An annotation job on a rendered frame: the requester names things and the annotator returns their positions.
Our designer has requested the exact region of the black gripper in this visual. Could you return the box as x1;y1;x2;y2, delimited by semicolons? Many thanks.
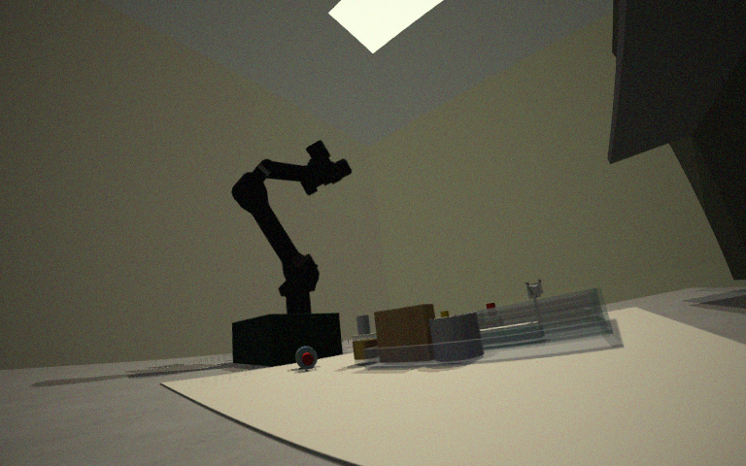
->
302;158;352;196

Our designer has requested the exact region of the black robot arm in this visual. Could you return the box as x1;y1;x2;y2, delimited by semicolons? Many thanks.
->
231;140;342;314

